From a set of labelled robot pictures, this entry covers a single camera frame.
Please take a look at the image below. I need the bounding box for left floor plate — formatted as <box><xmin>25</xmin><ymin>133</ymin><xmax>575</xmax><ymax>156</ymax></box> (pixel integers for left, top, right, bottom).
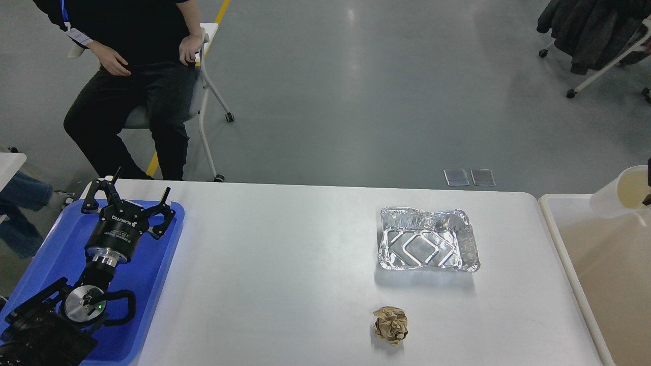
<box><xmin>443</xmin><ymin>168</ymin><xmax>470</xmax><ymax>186</ymax></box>

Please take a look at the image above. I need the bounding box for right floor plate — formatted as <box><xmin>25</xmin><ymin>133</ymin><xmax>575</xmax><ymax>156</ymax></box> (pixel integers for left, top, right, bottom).
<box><xmin>470</xmin><ymin>168</ymin><xmax>497</xmax><ymax>186</ymax></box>

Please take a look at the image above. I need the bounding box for seated person in black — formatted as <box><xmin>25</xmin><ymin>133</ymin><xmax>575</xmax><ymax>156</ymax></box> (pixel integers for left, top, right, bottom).
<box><xmin>35</xmin><ymin>1</ymin><xmax>203</xmax><ymax>180</ymax></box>

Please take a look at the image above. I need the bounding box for blue plastic tray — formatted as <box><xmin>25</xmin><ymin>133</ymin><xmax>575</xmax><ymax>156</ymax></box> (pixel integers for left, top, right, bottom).
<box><xmin>0</xmin><ymin>199</ymin><xmax>186</xmax><ymax>365</ymax></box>

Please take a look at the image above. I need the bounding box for white rolling chair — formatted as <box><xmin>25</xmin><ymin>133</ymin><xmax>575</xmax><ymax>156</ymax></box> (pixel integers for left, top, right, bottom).
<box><xmin>67</xmin><ymin>23</ymin><xmax>234</xmax><ymax>182</ymax></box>

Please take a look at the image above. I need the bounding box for white paper cup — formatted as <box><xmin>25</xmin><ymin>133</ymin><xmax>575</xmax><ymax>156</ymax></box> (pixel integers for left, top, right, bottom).
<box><xmin>589</xmin><ymin>165</ymin><xmax>649</xmax><ymax>218</ymax></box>

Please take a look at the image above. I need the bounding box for floor plate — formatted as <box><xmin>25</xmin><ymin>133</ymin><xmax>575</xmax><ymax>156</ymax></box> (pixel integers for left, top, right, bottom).
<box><xmin>443</xmin><ymin>168</ymin><xmax>470</xmax><ymax>186</ymax></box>
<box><xmin>470</xmin><ymin>168</ymin><xmax>497</xmax><ymax>186</ymax></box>

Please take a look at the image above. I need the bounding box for crumpled brown paper ball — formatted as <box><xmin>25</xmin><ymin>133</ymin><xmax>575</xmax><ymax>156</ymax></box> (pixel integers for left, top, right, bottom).
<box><xmin>373</xmin><ymin>306</ymin><xmax>408</xmax><ymax>347</ymax></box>

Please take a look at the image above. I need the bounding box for chair with dark coats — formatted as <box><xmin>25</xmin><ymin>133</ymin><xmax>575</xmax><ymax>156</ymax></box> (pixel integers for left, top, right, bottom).
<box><xmin>537</xmin><ymin>1</ymin><xmax>650</xmax><ymax>98</ymax></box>

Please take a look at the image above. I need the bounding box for person leg in jeans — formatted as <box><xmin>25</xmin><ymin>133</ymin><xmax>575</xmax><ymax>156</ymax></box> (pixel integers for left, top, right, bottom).
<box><xmin>1</xmin><ymin>171</ymin><xmax>75</xmax><ymax>260</ymax></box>

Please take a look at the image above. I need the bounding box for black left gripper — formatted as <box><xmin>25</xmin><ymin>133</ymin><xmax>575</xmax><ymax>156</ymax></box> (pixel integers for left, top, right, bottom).
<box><xmin>80</xmin><ymin>167</ymin><xmax>176</xmax><ymax>265</ymax></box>

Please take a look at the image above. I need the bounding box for beige plastic bin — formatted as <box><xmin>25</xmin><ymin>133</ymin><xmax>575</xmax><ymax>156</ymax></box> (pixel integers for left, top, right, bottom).
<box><xmin>539</xmin><ymin>194</ymin><xmax>650</xmax><ymax>365</ymax></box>

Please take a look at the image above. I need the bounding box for aluminium foil tray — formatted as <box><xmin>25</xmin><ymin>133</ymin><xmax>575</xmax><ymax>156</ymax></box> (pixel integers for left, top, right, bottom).
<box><xmin>377</xmin><ymin>207</ymin><xmax>481</xmax><ymax>273</ymax></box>

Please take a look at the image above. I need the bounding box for white side table corner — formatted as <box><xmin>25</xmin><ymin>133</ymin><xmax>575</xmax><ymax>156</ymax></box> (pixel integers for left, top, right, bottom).
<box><xmin>0</xmin><ymin>152</ymin><xmax>26</xmax><ymax>191</ymax></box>

